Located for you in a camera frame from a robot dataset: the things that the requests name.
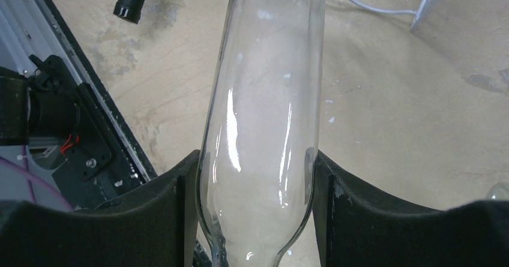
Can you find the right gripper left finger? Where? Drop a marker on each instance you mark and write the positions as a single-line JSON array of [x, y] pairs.
[[152, 225]]

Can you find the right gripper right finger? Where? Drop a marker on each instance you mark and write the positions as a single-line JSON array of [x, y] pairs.
[[358, 224]]

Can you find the clear square glass bottle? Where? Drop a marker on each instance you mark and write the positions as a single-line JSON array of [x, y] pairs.
[[256, 169]]

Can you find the clear bottle right front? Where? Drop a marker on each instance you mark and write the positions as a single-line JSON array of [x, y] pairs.
[[499, 191]]

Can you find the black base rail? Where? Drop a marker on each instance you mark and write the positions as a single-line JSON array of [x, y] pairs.
[[64, 143]]

